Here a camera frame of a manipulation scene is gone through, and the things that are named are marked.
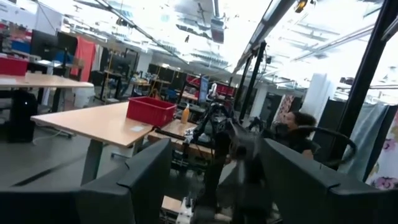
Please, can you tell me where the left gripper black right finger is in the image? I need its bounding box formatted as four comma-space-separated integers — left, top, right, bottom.
261, 138, 398, 224

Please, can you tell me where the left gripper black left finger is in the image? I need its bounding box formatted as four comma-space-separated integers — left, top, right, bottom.
0, 138, 174, 224

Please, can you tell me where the person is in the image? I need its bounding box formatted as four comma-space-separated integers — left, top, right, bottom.
272, 111, 322, 161

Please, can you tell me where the floral curtain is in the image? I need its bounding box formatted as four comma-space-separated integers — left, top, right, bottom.
366, 108, 398, 191

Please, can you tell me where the grey-blue hanging cloth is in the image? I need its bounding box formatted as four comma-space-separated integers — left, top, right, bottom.
338, 102, 390, 182

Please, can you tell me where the light-topped grey-legged table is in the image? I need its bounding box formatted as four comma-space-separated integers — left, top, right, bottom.
30, 101, 155, 187

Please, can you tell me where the wooden workbench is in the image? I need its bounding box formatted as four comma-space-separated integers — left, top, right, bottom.
147, 119, 216, 160

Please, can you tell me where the orange bottle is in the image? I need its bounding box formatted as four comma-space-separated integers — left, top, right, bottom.
180, 103, 191, 125

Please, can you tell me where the upright blue-screen monitor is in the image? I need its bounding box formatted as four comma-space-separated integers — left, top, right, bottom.
198, 75, 210, 104

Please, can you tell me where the white column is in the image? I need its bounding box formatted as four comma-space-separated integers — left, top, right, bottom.
299, 72, 337, 116

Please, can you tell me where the red plastic bin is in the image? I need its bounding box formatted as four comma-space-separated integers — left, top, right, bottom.
0, 56, 30, 77
126, 96, 178, 128

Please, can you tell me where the black computer tower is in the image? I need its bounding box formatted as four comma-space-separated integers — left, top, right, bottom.
8, 90, 39, 144

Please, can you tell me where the wooden-topped background table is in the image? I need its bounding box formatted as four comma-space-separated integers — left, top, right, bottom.
0, 72, 95, 114

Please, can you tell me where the red hanging cloth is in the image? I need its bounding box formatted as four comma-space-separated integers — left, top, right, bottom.
70, 36, 97, 82

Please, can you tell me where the black desk monitor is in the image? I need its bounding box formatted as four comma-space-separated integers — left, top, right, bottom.
30, 29, 79, 68

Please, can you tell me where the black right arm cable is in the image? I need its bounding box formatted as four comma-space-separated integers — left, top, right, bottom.
294, 125, 358, 169

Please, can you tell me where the black metal rig frame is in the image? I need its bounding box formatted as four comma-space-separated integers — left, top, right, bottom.
232, 0, 398, 171

